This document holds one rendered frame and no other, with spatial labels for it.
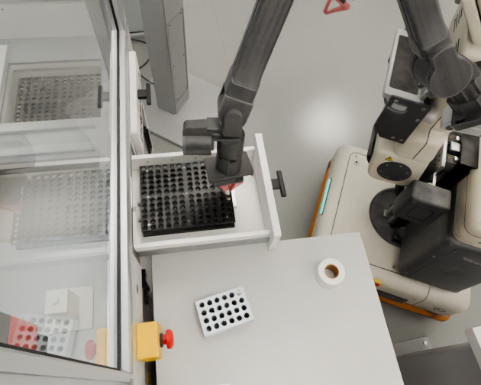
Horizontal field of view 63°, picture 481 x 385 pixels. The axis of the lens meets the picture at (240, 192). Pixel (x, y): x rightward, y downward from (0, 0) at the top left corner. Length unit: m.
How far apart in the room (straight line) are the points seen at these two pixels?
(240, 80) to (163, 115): 1.49
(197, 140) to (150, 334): 0.41
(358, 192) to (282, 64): 1.08
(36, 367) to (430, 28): 0.74
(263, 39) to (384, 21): 2.36
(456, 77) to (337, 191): 1.02
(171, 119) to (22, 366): 1.90
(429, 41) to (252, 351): 0.76
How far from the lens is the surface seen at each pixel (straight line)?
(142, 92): 1.15
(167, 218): 0.95
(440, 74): 0.81
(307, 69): 2.54
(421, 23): 0.79
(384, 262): 1.70
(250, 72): 0.73
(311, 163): 2.13
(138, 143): 1.08
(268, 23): 0.71
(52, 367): 0.42
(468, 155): 1.39
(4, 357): 0.34
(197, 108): 2.22
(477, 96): 0.89
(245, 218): 1.02
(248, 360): 1.02
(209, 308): 0.99
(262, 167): 0.98
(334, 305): 1.07
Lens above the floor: 1.77
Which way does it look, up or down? 63 degrees down
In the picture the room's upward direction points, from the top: 9 degrees clockwise
